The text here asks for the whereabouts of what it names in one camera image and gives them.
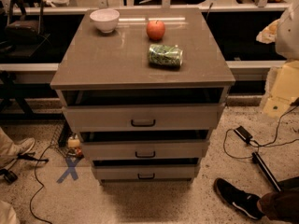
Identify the grey drawer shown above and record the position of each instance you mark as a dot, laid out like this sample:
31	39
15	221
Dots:
146	172
144	150
142	117

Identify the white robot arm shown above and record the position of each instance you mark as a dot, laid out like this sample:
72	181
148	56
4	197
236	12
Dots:
283	83

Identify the grey drawer cabinet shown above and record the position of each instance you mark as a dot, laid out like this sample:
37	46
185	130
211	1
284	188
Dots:
110	70

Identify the green soda can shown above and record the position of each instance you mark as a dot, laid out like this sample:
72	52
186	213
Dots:
164	55

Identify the red apple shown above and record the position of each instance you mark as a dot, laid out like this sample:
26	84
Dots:
155	30

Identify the white ceramic bowl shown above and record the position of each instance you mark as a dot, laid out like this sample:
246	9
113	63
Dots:
105	20

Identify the black power adapter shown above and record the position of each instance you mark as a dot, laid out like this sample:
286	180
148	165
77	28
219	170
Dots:
243	134

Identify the blue tape cross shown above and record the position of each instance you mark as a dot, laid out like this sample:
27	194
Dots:
71	163

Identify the black bar on floor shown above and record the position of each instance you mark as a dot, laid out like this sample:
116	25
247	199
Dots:
256	158

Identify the black sneaker right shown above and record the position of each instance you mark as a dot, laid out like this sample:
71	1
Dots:
242	201

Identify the black chair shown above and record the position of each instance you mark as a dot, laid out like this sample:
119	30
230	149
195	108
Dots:
24	36

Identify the grey sneaker left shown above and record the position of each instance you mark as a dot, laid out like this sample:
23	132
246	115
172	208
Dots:
10	148

